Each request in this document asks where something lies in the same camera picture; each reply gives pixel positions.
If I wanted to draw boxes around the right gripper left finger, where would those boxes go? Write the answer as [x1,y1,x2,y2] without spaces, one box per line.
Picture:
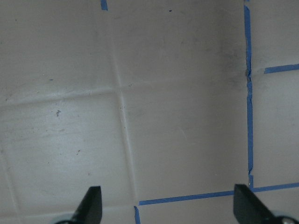
[70,186,102,224]

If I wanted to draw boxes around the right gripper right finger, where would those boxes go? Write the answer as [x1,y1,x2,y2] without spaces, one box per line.
[233,184,280,224]

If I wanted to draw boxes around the brown paper table cover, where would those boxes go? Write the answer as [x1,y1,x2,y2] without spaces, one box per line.
[0,0,299,224]

